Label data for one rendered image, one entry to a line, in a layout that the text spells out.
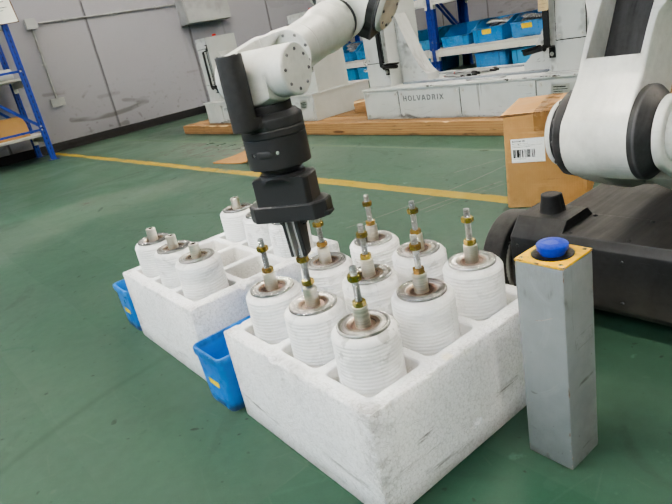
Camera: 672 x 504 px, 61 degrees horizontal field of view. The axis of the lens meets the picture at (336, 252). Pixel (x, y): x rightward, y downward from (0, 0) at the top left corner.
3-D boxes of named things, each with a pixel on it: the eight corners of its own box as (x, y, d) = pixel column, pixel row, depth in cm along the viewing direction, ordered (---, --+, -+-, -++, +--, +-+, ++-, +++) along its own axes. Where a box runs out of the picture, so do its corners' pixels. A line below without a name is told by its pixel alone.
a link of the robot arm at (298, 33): (225, 112, 78) (278, 73, 87) (274, 105, 73) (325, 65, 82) (204, 66, 75) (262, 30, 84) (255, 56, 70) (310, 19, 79)
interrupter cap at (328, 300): (287, 301, 91) (286, 297, 91) (333, 290, 92) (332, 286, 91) (291, 322, 84) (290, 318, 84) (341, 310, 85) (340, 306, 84)
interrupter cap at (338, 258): (321, 253, 108) (320, 250, 108) (354, 256, 104) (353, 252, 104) (297, 270, 103) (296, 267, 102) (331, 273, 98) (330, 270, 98)
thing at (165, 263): (204, 304, 141) (184, 237, 135) (222, 314, 134) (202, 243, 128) (168, 321, 136) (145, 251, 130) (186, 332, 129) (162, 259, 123)
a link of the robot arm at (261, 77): (269, 130, 84) (250, 50, 80) (328, 124, 78) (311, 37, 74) (216, 150, 76) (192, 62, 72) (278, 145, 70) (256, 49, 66)
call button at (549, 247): (547, 248, 76) (546, 234, 76) (575, 253, 73) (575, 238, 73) (530, 259, 74) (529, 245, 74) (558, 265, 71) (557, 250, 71)
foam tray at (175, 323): (267, 277, 170) (252, 220, 163) (352, 308, 140) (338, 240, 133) (143, 335, 148) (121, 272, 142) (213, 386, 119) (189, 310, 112)
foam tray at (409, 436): (393, 325, 128) (380, 251, 122) (550, 385, 98) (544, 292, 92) (246, 414, 107) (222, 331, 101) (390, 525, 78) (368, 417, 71)
